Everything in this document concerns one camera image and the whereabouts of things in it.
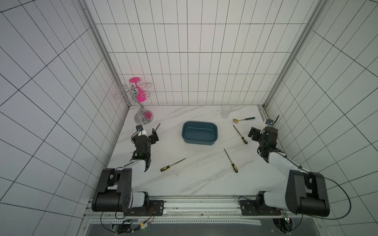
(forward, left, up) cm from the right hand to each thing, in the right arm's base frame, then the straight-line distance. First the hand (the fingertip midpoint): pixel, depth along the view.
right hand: (253, 128), depth 90 cm
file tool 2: (-20, +13, -12) cm, 27 cm away
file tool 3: (-24, +53, -11) cm, 59 cm away
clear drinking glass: (+22, +14, -9) cm, 28 cm away
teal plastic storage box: (+1, +34, -10) cm, 35 cm away
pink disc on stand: (+24, +80, +17) cm, 85 cm away
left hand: (-6, +68, -1) cm, 68 cm away
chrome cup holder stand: (+13, +78, -9) cm, 80 cm away
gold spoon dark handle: (+15, +6, -12) cm, 21 cm away
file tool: (+1, +4, -12) cm, 13 cm away
